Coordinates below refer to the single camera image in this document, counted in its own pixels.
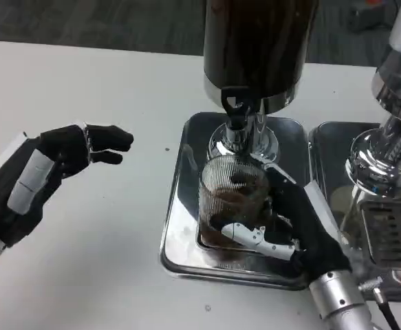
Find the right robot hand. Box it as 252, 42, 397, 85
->
208, 163, 353, 283

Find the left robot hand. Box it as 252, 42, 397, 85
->
0, 122, 135, 249

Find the clear ribbed glass cup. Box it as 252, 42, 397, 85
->
197, 153, 277, 252

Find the steel drip tray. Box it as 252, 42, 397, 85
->
159, 111, 316, 292
308, 122, 401, 303

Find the black dispenser tap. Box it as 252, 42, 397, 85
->
220, 86, 252, 130

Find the clear steel drink dispenser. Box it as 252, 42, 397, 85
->
344, 0, 401, 207

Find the dark drink dispenser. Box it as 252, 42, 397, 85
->
202, 0, 320, 166

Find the black background object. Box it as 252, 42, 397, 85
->
346, 5, 399, 34

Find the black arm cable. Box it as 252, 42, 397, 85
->
358, 277, 401, 330

